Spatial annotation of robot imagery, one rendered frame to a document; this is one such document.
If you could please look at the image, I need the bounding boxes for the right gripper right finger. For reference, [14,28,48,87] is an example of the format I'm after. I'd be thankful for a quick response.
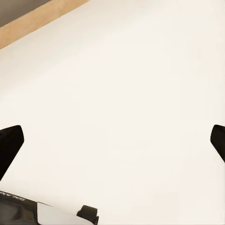
[210,124,225,161]

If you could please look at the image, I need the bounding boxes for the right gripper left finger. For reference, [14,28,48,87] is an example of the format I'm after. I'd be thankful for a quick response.
[0,124,24,181]

